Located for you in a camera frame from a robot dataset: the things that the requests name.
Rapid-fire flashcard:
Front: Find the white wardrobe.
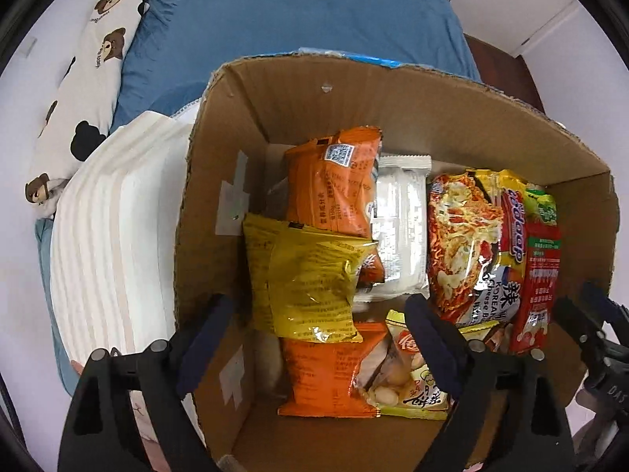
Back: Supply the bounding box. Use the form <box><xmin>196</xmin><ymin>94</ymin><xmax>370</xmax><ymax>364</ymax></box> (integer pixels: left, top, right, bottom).
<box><xmin>447</xmin><ymin>0</ymin><xmax>590</xmax><ymax>55</ymax></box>

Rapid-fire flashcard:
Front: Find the orange snack packet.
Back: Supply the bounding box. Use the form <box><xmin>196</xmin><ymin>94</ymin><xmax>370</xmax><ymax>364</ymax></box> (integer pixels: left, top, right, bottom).
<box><xmin>284</xmin><ymin>125</ymin><xmax>384</xmax><ymax>242</ymax></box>
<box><xmin>278</xmin><ymin>322</ymin><xmax>394</xmax><ymax>419</ymax></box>

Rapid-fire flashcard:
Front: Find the brown biscuit packet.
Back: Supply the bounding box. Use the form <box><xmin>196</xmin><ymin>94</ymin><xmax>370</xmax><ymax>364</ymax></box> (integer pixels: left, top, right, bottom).
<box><xmin>472</xmin><ymin>322</ymin><xmax>513</xmax><ymax>355</ymax></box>

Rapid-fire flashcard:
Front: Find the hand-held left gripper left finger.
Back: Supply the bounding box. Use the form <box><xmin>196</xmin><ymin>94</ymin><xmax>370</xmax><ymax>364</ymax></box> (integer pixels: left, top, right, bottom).
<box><xmin>64</xmin><ymin>294</ymin><xmax>235</xmax><ymax>472</ymax></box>

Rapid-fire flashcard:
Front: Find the blue duvet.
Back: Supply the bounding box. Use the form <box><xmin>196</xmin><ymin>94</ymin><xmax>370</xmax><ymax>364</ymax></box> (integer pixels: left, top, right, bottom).
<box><xmin>34</xmin><ymin>0</ymin><xmax>482</xmax><ymax>396</ymax></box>

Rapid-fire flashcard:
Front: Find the yellow crinkled snack packet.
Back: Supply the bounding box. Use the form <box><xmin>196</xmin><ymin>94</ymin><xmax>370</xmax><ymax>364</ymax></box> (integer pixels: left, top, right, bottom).
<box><xmin>243</xmin><ymin>212</ymin><xmax>379</xmax><ymax>345</ymax></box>

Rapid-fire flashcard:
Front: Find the brown cardboard box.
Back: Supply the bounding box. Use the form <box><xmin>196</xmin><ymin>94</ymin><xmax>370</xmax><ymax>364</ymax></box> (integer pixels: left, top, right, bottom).
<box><xmin>174</xmin><ymin>54</ymin><xmax>620</xmax><ymax>472</ymax></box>

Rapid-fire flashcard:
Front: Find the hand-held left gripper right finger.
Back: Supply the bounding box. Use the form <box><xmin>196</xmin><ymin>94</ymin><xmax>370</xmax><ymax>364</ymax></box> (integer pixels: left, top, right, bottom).
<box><xmin>404</xmin><ymin>294</ymin><xmax>576</xmax><ymax>472</ymax></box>

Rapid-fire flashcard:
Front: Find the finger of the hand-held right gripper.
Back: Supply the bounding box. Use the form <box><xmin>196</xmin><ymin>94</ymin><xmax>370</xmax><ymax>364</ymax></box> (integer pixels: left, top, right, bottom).
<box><xmin>580</xmin><ymin>281</ymin><xmax>629</xmax><ymax>328</ymax></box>
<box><xmin>553</xmin><ymin>296</ymin><xmax>598</xmax><ymax>355</ymax></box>

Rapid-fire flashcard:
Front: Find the red cheese noodle packet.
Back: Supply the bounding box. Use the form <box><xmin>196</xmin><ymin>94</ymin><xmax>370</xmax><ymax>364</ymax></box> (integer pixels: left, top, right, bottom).
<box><xmin>425</xmin><ymin>170</ymin><xmax>529</xmax><ymax>328</ymax></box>

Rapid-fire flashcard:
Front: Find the white bear print pillow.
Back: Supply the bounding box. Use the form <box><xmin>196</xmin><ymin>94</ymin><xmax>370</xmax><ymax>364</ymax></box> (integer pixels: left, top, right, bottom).
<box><xmin>24</xmin><ymin>0</ymin><xmax>151</xmax><ymax>217</ymax></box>

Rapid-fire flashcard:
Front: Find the clear yellow biscuit packet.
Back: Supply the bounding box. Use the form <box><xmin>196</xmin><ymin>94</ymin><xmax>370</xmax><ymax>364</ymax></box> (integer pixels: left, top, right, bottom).
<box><xmin>364</xmin><ymin>309</ymin><xmax>454</xmax><ymax>411</ymax></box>

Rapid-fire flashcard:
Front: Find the white snack packet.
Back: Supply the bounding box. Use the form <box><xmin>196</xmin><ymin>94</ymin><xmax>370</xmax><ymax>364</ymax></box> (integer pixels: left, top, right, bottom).
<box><xmin>354</xmin><ymin>153</ymin><xmax>433</xmax><ymax>303</ymax></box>

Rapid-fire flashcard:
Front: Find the red green snack packet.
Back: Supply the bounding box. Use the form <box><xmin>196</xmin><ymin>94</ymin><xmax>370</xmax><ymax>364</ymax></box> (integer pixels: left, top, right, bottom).
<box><xmin>508</xmin><ymin>184</ymin><xmax>563</xmax><ymax>357</ymax></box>

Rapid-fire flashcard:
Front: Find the striped white quilt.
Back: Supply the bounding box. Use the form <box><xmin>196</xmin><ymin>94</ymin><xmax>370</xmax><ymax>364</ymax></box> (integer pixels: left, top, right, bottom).
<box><xmin>49</xmin><ymin>111</ymin><xmax>207</xmax><ymax>458</ymax></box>

